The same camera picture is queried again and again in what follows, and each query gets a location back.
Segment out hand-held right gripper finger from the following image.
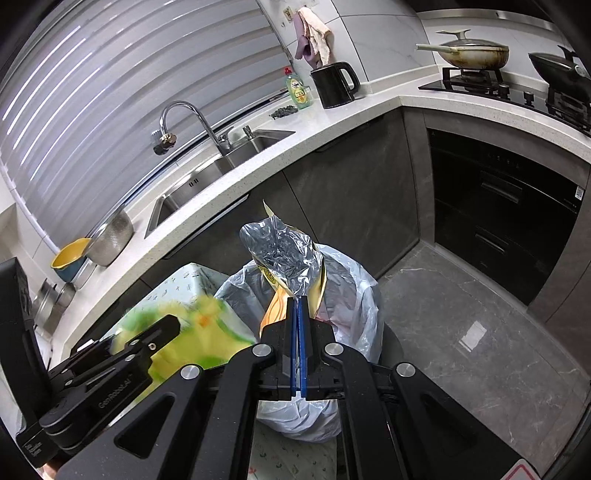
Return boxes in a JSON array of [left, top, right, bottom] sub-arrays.
[[55, 295, 301, 480], [299, 295, 518, 480]]

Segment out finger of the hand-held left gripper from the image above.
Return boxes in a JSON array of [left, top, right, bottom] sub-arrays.
[[48, 339, 116, 380], [95, 315, 181, 370]]

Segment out yellow-green packet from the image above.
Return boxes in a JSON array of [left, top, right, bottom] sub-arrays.
[[113, 295, 259, 387]]

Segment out bin with plastic liner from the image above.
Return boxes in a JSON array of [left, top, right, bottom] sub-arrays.
[[213, 244, 385, 445]]

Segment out foil-lined yellow snack bag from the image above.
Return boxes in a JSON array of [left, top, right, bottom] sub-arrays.
[[239, 199, 329, 340]]

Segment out floral tablecloth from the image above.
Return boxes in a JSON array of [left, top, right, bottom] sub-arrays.
[[111, 262, 343, 480]]

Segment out stack of steel pots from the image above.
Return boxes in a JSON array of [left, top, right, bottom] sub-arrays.
[[31, 278, 77, 334]]

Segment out grey tray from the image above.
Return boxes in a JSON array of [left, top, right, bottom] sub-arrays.
[[71, 258, 99, 291]]

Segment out yellow and blue basin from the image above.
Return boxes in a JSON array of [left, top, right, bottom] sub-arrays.
[[50, 237, 93, 284]]

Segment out steel colander bowl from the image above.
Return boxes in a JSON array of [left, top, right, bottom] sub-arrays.
[[85, 205, 135, 268]]

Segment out steel sink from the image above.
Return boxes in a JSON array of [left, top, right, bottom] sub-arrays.
[[144, 130, 297, 240]]

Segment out grey kitchen cabinets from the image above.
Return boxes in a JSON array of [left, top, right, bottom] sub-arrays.
[[74, 108, 437, 352]]

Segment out chrome faucet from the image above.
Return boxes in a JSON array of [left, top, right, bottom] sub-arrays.
[[150, 100, 234, 158]]

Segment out built-in black oven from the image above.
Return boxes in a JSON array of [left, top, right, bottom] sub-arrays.
[[427, 128, 583, 306]]

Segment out grey window blind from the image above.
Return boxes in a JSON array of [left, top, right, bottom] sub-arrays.
[[0, 0, 303, 250]]

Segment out green dish soap bottle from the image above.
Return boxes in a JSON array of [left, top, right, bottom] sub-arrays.
[[284, 66, 314, 111]]

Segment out black kettle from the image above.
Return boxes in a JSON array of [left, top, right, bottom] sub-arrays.
[[310, 61, 361, 110]]

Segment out purple hanging cloth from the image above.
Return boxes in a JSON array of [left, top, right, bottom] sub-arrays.
[[292, 11, 324, 65]]

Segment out cream hanging cloth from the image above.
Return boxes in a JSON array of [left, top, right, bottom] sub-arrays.
[[298, 6, 334, 65]]

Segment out black gas stove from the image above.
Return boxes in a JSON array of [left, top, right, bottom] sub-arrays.
[[418, 66, 591, 138]]

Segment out wok with glass lid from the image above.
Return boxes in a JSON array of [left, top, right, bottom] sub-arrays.
[[415, 30, 511, 71]]

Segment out black wok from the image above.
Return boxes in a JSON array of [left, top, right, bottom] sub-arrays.
[[528, 45, 591, 92]]

